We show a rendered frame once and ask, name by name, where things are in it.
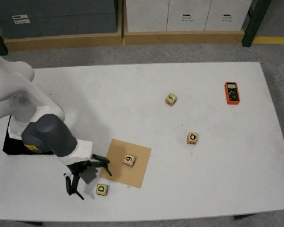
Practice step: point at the wooden letter block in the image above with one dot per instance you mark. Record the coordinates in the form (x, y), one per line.
(170, 99)
(101, 189)
(192, 138)

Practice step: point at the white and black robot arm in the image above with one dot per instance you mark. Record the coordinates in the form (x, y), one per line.
(39, 133)

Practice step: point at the tan square mat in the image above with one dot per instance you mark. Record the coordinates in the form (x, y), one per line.
(122, 173)

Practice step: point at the orange digital multimeter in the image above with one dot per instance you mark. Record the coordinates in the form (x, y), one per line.
(231, 91)

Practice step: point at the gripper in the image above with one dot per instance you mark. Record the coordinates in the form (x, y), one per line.
(71, 188)

